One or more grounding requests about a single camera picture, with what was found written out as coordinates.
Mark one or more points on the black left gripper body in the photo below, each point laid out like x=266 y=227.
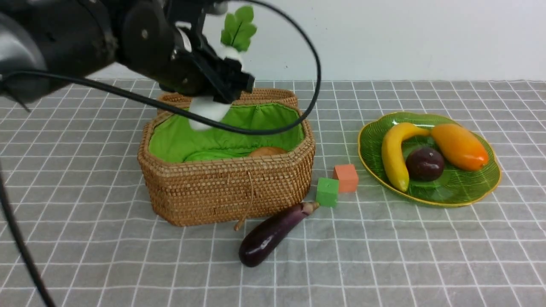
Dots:
x=199 y=70

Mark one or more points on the white radish with leaves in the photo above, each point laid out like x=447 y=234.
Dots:
x=235 y=39

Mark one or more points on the brown potato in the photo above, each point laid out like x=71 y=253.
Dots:
x=267 y=151

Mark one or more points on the dark purple eggplant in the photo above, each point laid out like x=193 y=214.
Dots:
x=264 y=238

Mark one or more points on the yellow banana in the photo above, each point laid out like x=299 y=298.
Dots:
x=392 y=154

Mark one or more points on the dark purple plum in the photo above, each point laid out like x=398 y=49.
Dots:
x=425 y=164

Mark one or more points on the orange mango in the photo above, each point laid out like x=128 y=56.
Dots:
x=460 y=147

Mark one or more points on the green chayote vegetable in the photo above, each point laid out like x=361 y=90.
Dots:
x=208 y=155

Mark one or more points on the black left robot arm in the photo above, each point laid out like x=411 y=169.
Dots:
x=47 y=44

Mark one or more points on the woven wicker basket lid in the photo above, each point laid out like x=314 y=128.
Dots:
x=258 y=96

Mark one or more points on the woven wicker basket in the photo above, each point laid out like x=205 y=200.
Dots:
x=203 y=192

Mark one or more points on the grey checked tablecloth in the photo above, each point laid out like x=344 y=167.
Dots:
x=75 y=184

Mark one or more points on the green foam cube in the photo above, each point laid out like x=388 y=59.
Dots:
x=327 y=192

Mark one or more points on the orange foam cube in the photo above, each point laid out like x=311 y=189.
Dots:
x=347 y=177

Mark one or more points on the green glass leaf plate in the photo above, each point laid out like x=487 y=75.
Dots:
x=456 y=186

